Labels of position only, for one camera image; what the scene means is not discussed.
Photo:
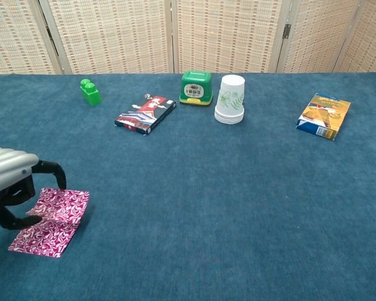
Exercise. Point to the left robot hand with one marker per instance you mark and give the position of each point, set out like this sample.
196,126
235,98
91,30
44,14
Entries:
6,169

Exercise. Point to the pink patterned coaster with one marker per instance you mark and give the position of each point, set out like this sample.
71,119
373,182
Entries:
62,203
40,241

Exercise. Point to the green toy building brick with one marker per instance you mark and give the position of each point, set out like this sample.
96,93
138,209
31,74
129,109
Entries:
92,95

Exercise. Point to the woven bamboo screen panel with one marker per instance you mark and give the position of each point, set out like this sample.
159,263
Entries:
316,37
373,40
228,34
109,34
12,34

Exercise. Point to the metal screen hinge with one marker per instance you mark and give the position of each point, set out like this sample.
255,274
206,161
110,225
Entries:
49,33
286,31

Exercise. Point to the black and red cardboard box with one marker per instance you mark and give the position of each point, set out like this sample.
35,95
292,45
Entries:
144,114

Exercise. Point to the blue table cloth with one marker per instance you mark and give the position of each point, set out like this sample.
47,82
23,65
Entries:
206,188

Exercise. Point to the green plastic container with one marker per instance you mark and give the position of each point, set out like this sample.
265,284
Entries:
195,84

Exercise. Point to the white paper cup stack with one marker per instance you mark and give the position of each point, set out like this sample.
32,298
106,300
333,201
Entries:
230,97

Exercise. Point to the yellow and blue snack box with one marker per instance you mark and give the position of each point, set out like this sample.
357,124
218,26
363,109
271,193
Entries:
324,116

